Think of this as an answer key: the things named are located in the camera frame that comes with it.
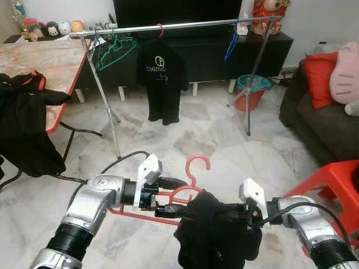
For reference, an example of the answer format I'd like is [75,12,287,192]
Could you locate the marble pattern folding table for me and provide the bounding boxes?
[0,38,104,185]

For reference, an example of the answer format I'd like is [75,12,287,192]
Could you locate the black round plush toy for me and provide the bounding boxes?
[44,21,60,38]

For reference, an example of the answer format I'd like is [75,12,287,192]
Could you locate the black flat screen television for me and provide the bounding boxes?
[113,0,243,29]

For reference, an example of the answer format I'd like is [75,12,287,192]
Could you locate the green plastic hanger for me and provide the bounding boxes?
[96,37,139,72]
[104,33,137,59]

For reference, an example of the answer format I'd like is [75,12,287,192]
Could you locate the red laughing Buddha statue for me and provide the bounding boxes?
[251,0,291,34]

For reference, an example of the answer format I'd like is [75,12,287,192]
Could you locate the orange round plush toy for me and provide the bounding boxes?
[70,20,85,33]

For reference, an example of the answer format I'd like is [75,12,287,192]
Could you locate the pink cat face cushion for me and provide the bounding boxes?
[329,41,359,105]

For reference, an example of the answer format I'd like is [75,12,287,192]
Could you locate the black garment with red trim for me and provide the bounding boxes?
[0,71,72,178]

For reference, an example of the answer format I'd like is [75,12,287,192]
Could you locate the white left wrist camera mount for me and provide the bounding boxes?
[133,154,163,194]

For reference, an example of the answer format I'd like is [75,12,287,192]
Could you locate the white round plush toy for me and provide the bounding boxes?
[58,20,72,35]

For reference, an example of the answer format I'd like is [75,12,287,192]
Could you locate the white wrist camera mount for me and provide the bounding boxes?
[238,178,267,216]
[133,154,163,194]

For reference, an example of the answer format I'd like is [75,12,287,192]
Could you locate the grey Totoro plush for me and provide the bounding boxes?
[344,100,359,117]

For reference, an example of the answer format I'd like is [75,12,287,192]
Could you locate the red cushion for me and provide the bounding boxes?
[305,52,340,110]

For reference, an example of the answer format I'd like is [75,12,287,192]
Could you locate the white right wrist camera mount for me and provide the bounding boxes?
[238,178,267,216]

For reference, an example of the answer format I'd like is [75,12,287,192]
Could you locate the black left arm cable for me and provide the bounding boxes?
[56,150,152,183]

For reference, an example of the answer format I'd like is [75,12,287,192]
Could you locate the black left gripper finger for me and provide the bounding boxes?
[159,176,189,190]
[156,203,190,220]

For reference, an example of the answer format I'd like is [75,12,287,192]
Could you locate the red plastic stool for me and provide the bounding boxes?
[280,160,359,247]

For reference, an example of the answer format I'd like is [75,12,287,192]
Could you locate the black television console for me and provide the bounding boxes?
[6,31,293,96]

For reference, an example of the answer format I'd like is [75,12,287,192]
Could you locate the dark grey fabric sofa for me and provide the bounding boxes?
[279,56,359,166]

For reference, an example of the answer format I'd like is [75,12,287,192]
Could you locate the blue plastic hanger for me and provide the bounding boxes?
[224,20,241,62]

